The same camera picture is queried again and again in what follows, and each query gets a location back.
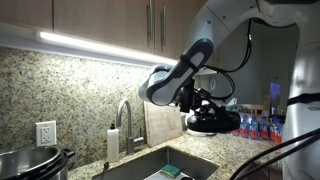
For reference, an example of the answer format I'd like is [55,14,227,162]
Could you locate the stainless steel sink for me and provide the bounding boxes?
[91,146,219,180]

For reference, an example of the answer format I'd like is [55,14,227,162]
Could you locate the wooden cutting board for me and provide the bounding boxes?
[144,102,183,147]

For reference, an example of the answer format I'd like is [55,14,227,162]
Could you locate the tissue box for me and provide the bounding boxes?
[225,98,249,114]

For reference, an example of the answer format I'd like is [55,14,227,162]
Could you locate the stainless steel pressure cooker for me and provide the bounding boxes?
[0,146,75,180]

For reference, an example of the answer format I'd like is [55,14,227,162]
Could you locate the black cooker lid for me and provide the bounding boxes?
[187,107,241,133]

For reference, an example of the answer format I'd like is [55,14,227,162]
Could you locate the brushed steel faucet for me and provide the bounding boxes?
[116,99,145,155]

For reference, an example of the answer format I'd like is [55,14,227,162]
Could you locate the green yellow sponge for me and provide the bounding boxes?
[161,164,181,178]

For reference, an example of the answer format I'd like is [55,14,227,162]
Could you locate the white wall outlet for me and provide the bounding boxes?
[36,121,57,146]

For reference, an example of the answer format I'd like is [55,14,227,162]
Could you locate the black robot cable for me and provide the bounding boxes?
[199,18,320,180]

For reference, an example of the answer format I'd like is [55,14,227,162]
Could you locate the white paper towel bag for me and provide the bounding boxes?
[184,111,216,137]

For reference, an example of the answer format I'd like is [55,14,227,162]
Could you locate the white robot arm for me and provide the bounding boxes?
[139,0,320,180]

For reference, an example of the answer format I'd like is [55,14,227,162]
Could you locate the water bottle pack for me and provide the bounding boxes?
[231,114,284,144]

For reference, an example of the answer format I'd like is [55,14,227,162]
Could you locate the white soap dispenser bottle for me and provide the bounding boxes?
[107,123,119,162]

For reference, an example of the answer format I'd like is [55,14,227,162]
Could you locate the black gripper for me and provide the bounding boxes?
[175,84,218,113]

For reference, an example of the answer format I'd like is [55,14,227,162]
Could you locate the wooden upper cabinets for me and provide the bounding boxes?
[0,0,207,65]

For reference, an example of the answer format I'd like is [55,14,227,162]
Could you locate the under-cabinet light strip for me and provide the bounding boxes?
[39,31,177,65]

